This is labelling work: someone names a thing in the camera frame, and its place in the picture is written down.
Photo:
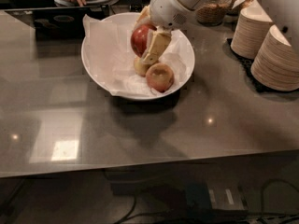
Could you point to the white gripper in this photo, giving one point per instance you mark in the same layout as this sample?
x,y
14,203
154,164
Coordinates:
x,y
165,10

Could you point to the red apple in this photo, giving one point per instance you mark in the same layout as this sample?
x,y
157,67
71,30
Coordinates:
x,y
139,38

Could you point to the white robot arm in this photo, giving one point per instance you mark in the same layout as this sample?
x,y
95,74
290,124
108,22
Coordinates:
x,y
284,14

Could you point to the white bowl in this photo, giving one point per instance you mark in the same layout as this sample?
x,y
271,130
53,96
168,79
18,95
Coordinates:
x,y
93,59

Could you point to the yellow-red apple back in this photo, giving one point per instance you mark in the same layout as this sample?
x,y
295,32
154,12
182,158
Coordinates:
x,y
140,67

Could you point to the yellow-red apple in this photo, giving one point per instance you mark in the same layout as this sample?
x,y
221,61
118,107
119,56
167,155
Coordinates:
x,y
160,77
140,67

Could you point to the yellow-red apple front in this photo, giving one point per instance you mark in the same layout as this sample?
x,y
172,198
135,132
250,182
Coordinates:
x,y
160,77

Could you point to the white tissue paper liner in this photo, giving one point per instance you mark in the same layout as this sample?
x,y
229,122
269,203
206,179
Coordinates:
x,y
106,50

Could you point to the glass jar of cereal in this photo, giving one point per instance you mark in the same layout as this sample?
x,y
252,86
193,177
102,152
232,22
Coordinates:
x,y
212,12

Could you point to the black laptop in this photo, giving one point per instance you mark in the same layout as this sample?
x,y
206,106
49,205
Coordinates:
x,y
59,22

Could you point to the far stack of paper bowls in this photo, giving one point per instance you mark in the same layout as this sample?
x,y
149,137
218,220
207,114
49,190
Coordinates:
x,y
252,27

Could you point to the stack of paper bowls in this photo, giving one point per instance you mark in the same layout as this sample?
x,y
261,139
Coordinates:
x,y
276,64
252,27

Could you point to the black tray mat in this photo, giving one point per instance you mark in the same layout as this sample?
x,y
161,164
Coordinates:
x,y
246,65

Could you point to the near stack of paper bowls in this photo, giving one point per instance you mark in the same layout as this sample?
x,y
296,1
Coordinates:
x,y
276,64

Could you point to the black box under table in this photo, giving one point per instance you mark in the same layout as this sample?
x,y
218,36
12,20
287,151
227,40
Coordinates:
x,y
224,200

